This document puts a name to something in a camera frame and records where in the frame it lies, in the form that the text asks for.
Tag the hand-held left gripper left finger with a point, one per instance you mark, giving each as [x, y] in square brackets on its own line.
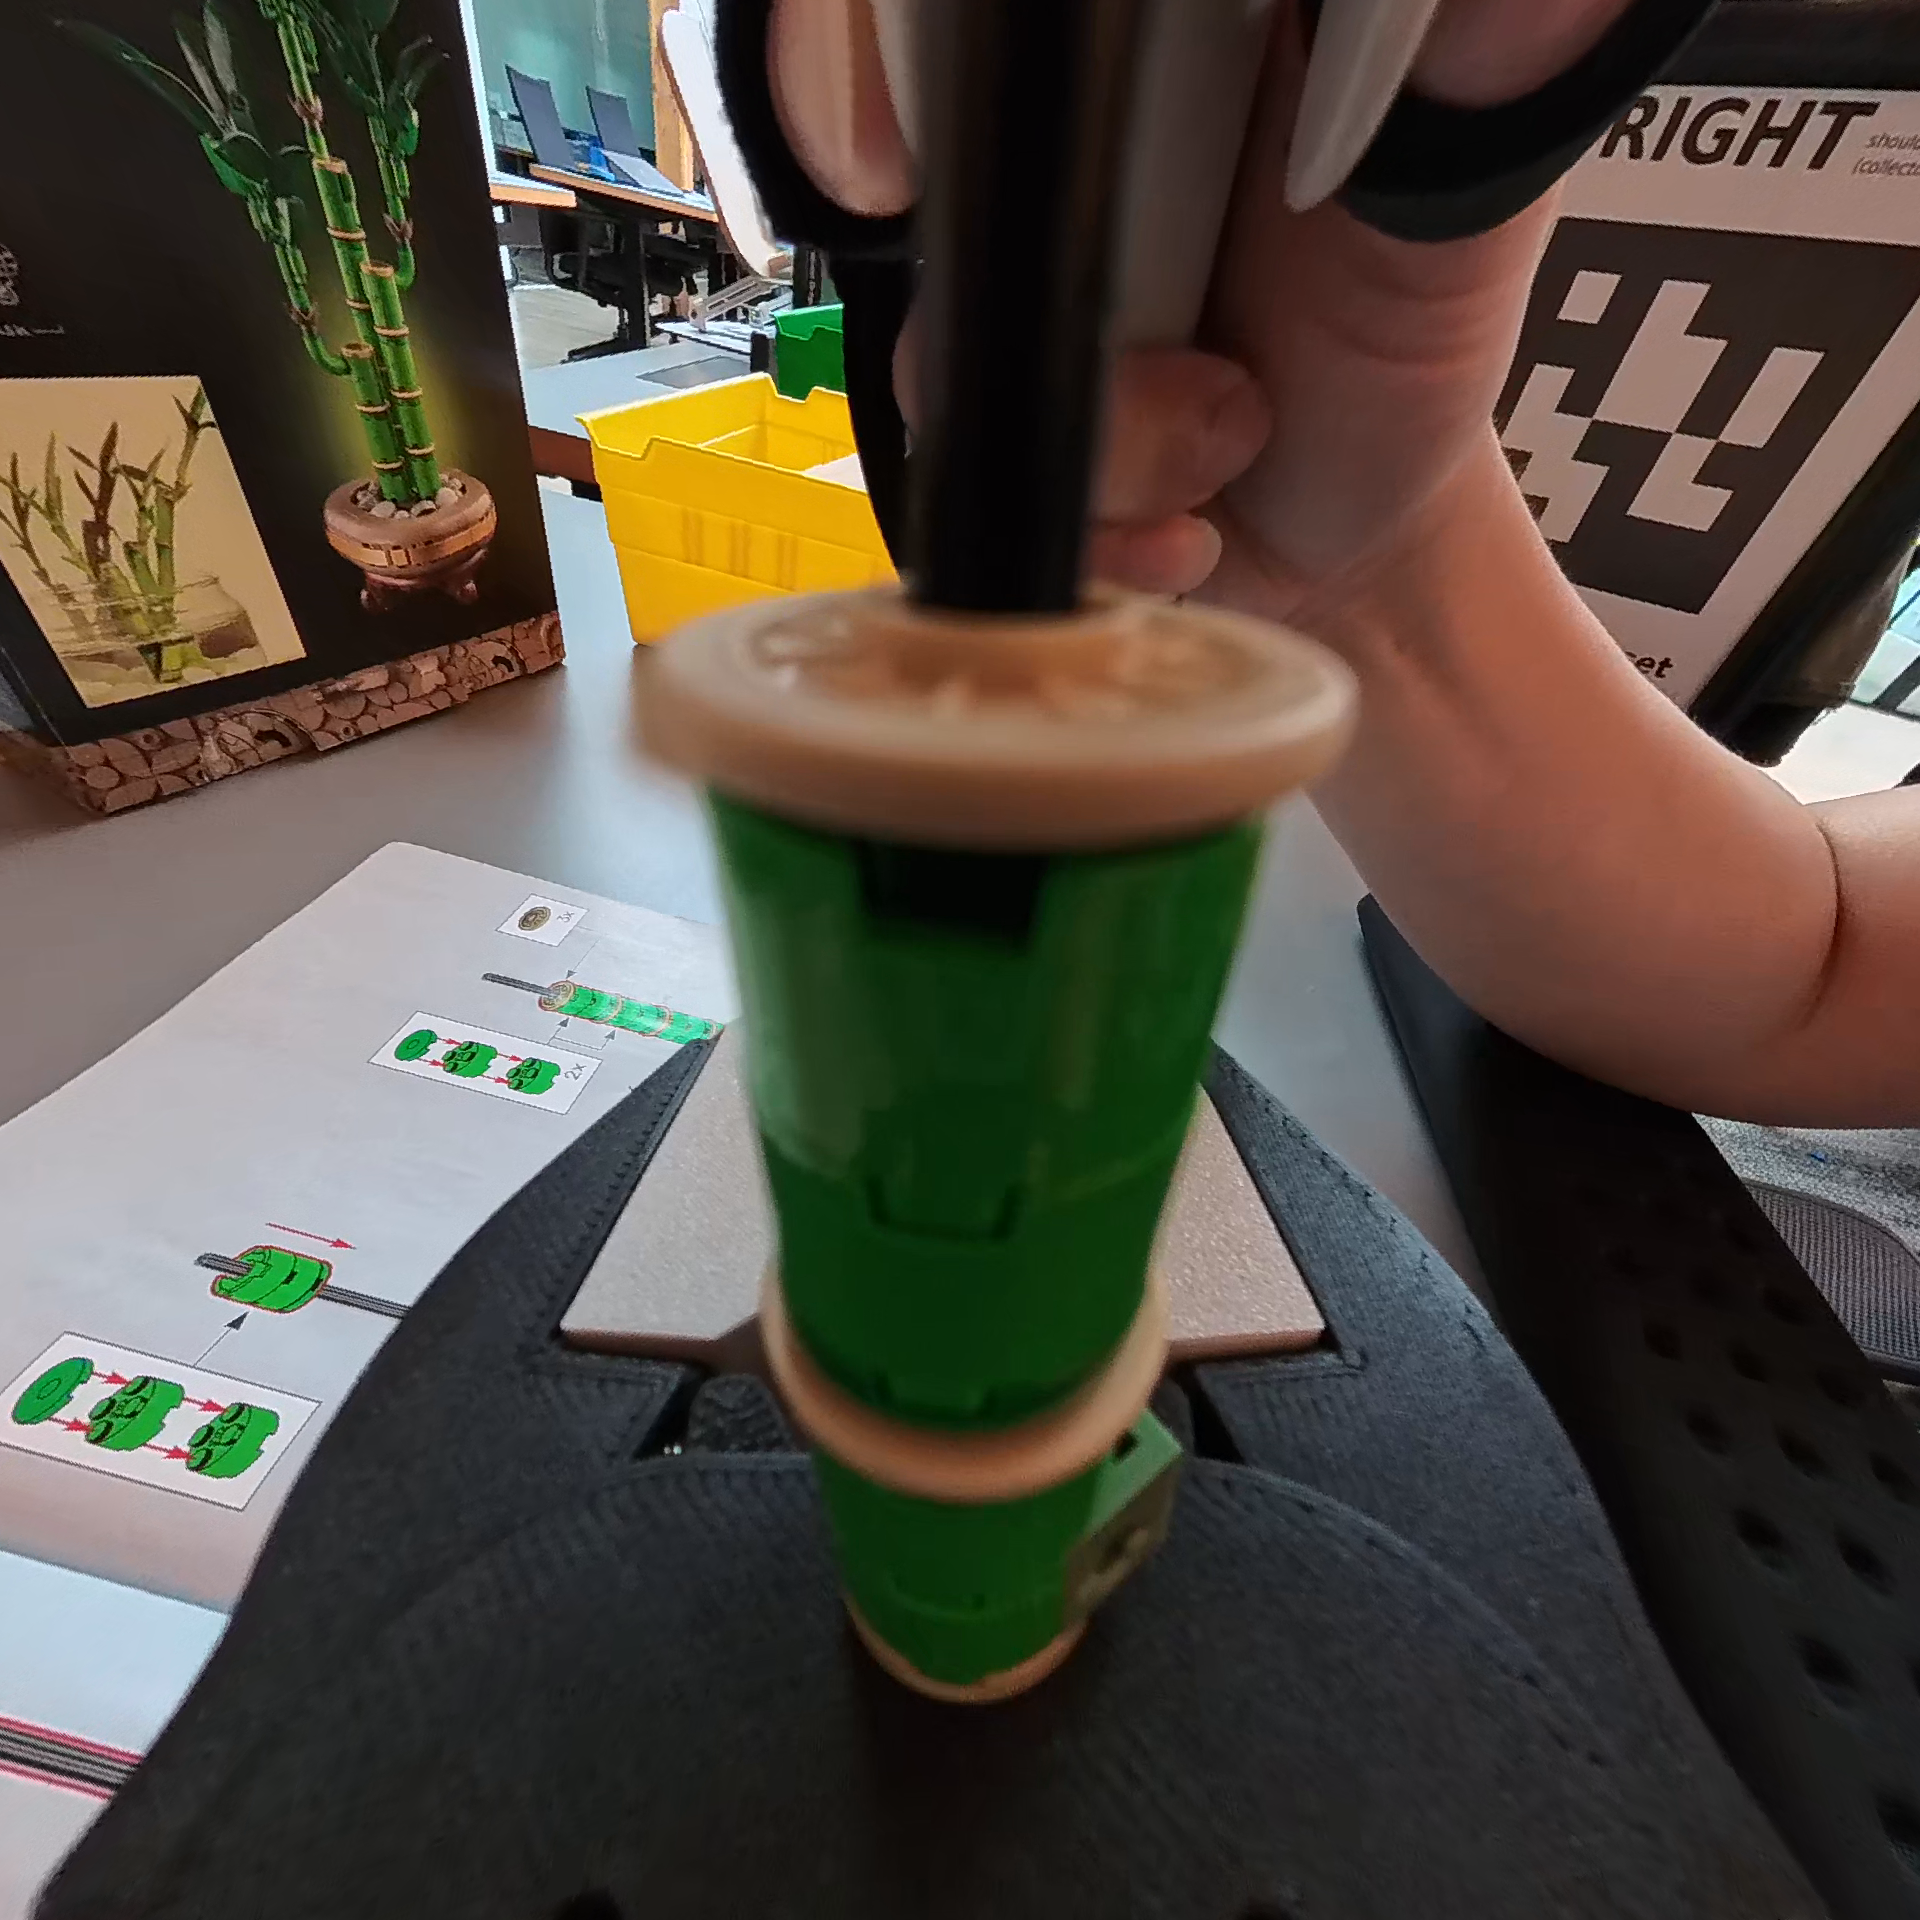
[659, 1244]

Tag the yellow plastic bin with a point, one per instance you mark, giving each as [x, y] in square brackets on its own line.
[720, 510]

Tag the dark open laptop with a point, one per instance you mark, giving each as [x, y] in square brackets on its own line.
[535, 121]
[623, 143]

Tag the black toy set box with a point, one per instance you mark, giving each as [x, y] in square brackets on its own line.
[223, 301]

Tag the black office chair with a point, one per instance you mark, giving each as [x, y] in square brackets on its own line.
[638, 269]

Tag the person's right forearm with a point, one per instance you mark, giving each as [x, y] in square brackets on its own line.
[1618, 841]

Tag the toy bamboo stalk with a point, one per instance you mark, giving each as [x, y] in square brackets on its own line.
[976, 1052]

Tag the person's right hand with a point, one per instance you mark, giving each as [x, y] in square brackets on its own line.
[1350, 420]

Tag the framed marker sign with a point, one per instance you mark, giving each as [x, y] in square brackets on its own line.
[1725, 375]

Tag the building instruction booklet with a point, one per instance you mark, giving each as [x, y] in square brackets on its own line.
[223, 1081]

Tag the green plastic bin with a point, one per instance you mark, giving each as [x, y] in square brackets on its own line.
[809, 343]

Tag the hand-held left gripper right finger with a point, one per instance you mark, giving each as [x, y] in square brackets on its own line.
[1238, 1260]

